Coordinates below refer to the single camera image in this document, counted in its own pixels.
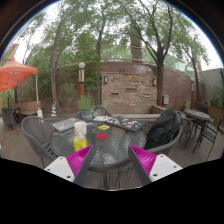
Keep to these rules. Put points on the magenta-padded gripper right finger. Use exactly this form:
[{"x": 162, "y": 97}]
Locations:
[{"x": 163, "y": 166}]

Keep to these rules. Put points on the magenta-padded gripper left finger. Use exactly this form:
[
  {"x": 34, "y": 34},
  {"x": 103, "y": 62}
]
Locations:
[{"x": 58, "y": 168}]

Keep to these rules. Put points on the clear bottle with yellow label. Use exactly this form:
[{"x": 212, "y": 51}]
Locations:
[{"x": 80, "y": 143}]

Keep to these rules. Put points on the black backpack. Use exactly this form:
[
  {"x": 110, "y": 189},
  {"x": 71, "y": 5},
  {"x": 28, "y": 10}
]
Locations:
[{"x": 163, "y": 128}]

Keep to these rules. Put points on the silver laptop with stickers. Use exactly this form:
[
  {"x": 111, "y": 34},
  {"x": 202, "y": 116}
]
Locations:
[{"x": 65, "y": 124}]

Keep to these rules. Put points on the flat round red coaster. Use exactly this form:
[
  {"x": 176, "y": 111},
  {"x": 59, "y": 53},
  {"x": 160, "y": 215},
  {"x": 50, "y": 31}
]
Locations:
[{"x": 101, "y": 137}]

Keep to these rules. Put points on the black laptop with stickers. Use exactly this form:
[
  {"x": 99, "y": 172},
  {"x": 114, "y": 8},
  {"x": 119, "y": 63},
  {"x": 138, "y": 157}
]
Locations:
[{"x": 128, "y": 124}]

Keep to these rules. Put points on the colourful small card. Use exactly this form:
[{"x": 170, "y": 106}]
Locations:
[{"x": 91, "y": 124}]

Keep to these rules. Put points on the black metal chair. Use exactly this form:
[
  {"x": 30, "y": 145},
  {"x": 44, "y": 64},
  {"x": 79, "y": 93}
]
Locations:
[{"x": 210, "y": 133}]

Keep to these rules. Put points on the blue yellow striped cone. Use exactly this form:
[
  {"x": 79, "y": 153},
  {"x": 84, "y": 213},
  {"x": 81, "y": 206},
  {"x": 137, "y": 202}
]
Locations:
[{"x": 54, "y": 110}]

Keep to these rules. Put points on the round dark patio table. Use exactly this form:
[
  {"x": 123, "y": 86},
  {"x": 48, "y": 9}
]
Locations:
[{"x": 196, "y": 115}]

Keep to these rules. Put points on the white sticker sheet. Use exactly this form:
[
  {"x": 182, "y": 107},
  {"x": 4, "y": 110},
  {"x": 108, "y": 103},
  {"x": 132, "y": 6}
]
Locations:
[{"x": 101, "y": 118}]

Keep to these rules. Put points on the green plant in teal pot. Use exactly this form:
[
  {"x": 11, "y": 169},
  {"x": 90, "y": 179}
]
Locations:
[{"x": 86, "y": 106}]

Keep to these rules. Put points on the wooden bench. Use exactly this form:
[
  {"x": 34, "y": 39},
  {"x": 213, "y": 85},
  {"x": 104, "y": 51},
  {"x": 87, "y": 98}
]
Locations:
[{"x": 26, "y": 106}]

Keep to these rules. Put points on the dark patio chair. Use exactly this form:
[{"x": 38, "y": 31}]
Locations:
[{"x": 8, "y": 118}]

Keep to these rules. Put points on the tree with forked trunk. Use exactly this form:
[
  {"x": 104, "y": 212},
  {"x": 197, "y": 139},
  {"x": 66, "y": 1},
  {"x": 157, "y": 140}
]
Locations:
[{"x": 160, "y": 80}]

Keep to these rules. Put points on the tree with slanted trunk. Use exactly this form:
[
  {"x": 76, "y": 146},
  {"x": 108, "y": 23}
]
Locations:
[{"x": 53, "y": 73}]

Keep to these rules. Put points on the orange patio umbrella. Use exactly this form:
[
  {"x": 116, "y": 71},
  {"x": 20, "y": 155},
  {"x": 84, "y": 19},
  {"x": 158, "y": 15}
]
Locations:
[{"x": 15, "y": 73}]

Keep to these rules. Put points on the grey wall box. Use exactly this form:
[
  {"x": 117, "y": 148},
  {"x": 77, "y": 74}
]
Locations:
[{"x": 165, "y": 99}]

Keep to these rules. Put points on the black wall lantern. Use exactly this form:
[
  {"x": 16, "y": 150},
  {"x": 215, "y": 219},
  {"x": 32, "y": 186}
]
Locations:
[
  {"x": 105, "y": 79},
  {"x": 154, "y": 82}
]

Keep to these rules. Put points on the globe lamp post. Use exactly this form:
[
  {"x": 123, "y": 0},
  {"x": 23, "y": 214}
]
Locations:
[{"x": 81, "y": 80}]

